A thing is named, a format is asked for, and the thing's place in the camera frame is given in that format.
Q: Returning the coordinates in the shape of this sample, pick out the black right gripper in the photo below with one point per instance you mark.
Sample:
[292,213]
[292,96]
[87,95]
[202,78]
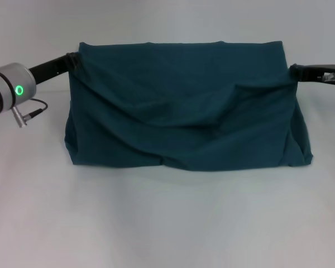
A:
[318,72]

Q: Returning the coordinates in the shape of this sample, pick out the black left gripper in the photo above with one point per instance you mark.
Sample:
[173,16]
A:
[50,68]

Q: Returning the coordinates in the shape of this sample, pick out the teal shirt with cream lettering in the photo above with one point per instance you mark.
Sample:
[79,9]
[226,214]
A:
[184,111]

